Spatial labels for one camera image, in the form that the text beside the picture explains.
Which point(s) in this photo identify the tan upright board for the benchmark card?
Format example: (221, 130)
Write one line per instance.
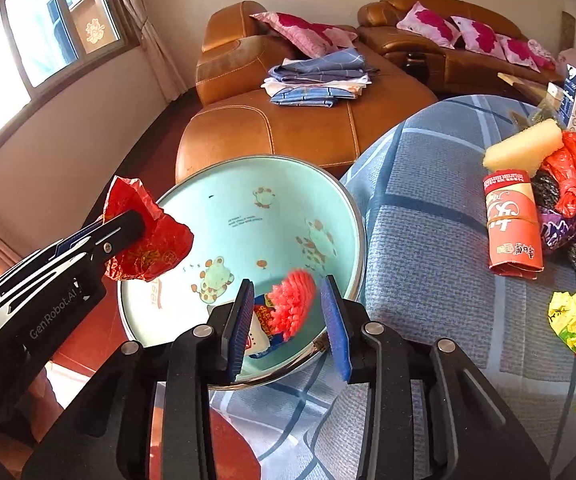
(568, 30)

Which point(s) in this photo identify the round cartoon-print basin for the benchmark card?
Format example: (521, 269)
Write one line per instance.
(268, 220)

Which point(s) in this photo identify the brown leather long sofa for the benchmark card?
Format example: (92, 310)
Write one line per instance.
(468, 67)

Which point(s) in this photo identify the red bristle brush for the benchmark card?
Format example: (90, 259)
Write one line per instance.
(293, 300)

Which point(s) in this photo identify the red round stool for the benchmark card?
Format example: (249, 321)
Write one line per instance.
(238, 450)

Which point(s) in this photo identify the brown leather chaise sofa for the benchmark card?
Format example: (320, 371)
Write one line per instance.
(268, 130)

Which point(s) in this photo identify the purple snack wrapper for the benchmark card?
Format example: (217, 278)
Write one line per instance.
(555, 232)

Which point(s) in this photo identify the yellow sponge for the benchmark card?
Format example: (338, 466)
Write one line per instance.
(523, 147)

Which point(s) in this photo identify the red foil wrapper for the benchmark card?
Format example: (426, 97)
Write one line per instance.
(163, 245)

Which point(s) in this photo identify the blue striped folded cloth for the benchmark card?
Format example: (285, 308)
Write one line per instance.
(308, 96)

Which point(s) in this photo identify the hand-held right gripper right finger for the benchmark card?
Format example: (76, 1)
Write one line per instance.
(335, 332)

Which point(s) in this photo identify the pink floral pillow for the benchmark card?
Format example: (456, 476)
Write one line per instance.
(428, 25)
(308, 32)
(480, 36)
(518, 52)

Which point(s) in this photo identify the window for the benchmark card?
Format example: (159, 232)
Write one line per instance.
(33, 35)

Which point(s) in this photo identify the white printed snack wrapper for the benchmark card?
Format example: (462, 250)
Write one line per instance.
(258, 341)

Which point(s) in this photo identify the floral window decal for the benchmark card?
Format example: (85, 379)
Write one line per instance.
(95, 31)

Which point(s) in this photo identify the red plastic bag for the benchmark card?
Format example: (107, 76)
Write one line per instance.
(573, 170)

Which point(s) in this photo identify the pink crumpled cloth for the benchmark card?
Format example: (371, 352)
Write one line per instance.
(544, 55)

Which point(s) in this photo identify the red paper package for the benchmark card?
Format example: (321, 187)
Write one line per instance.
(513, 230)

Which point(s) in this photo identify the beige curtain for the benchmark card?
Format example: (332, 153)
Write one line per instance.
(143, 20)

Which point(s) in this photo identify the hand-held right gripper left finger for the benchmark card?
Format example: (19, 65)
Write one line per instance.
(240, 332)

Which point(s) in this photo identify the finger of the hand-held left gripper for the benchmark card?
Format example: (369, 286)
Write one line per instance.
(75, 242)
(118, 235)

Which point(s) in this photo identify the folded blue plaid sheet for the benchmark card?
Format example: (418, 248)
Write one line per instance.
(328, 65)

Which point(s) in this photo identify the blue plaid tablecloth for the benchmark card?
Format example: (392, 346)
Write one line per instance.
(418, 200)

